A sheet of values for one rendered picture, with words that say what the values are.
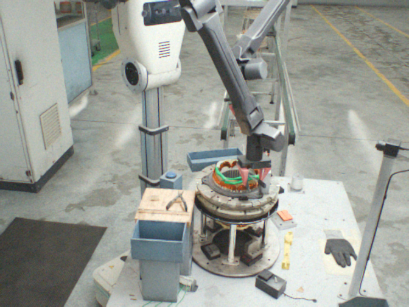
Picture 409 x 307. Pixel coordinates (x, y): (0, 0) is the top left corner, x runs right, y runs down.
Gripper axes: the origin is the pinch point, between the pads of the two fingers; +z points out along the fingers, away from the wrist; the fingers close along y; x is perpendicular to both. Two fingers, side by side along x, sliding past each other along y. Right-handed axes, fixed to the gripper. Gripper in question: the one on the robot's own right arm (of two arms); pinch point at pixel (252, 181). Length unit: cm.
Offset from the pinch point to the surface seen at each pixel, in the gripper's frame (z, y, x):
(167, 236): 17.1, -30.3, 0.0
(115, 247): 110, -47, 126
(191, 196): 10.0, -18.7, 12.6
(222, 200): 7.6, -9.8, 2.8
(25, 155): 68, -110, 211
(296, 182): 30, 45, 48
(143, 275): 27.7, -39.8, -5.4
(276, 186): 7.4, 13.3, 7.7
